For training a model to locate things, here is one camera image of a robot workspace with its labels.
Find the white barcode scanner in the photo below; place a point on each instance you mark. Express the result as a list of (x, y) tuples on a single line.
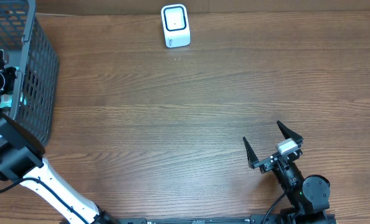
[(176, 27)]

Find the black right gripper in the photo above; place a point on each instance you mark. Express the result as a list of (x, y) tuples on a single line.
[(272, 160)]

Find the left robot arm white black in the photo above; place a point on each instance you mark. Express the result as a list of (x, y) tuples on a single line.
[(22, 161)]

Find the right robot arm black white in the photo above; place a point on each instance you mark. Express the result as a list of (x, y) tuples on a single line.
[(304, 199)]

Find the grey plastic mesh basket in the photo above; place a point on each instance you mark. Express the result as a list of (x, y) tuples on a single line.
[(24, 41)]

